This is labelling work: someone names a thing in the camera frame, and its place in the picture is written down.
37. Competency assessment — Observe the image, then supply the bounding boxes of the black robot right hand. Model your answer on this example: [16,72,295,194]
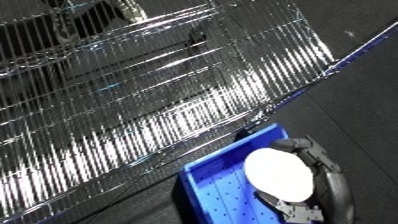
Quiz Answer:
[254,135,358,224]

